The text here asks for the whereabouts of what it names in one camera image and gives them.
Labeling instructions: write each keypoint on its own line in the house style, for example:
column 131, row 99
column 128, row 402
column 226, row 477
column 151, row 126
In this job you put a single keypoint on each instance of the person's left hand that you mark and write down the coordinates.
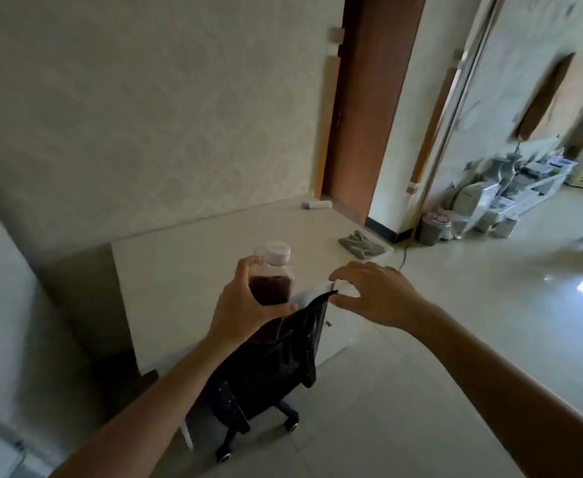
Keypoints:
column 236, row 313

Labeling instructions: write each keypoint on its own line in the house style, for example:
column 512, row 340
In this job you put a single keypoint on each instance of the person's right hand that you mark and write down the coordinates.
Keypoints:
column 386, row 296

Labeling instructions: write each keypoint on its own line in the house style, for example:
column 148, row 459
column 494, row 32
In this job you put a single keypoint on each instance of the person's left thumb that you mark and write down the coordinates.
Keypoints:
column 280, row 310

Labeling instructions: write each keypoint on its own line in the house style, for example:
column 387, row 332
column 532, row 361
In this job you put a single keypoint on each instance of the person's right thumb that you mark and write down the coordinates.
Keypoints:
column 345, row 302

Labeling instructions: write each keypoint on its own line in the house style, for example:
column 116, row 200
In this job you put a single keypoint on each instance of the clear bottle with dark liquid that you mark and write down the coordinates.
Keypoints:
column 271, row 288

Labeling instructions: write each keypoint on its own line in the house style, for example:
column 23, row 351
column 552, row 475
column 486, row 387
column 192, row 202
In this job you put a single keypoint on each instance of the person's left forearm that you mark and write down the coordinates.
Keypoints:
column 142, row 413

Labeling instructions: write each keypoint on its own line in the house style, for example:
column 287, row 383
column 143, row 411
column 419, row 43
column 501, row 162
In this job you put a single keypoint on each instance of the person's right forearm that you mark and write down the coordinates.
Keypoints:
column 510, row 388

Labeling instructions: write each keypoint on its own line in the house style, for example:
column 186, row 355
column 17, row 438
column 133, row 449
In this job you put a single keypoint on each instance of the grey cloth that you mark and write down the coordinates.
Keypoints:
column 362, row 245

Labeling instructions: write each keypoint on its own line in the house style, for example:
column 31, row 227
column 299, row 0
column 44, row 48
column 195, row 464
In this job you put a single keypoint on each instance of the black mesh office chair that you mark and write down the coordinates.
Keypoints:
column 266, row 373

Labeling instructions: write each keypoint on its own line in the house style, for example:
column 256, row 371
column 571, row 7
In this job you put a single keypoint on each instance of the small white marker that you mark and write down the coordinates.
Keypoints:
column 317, row 204

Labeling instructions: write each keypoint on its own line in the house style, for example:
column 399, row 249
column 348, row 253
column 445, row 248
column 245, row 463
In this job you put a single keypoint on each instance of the white desk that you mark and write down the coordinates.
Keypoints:
column 177, row 273

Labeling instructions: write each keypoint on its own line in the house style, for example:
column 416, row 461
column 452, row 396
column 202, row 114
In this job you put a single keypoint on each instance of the grey trash bin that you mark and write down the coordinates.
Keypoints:
column 428, row 229

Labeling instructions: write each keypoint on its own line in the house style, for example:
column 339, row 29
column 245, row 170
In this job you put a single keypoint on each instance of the white machine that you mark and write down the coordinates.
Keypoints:
column 473, row 200

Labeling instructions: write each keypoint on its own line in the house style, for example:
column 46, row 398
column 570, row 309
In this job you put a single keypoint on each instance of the brown wooden door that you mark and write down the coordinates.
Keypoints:
column 371, row 104
column 544, row 97

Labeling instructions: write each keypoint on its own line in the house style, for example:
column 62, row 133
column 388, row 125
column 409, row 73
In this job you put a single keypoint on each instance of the white low shelf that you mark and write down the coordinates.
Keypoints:
column 530, row 189

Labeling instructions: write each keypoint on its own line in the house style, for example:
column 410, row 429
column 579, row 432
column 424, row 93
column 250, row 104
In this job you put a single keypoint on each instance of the white wall switch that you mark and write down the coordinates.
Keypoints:
column 336, row 34

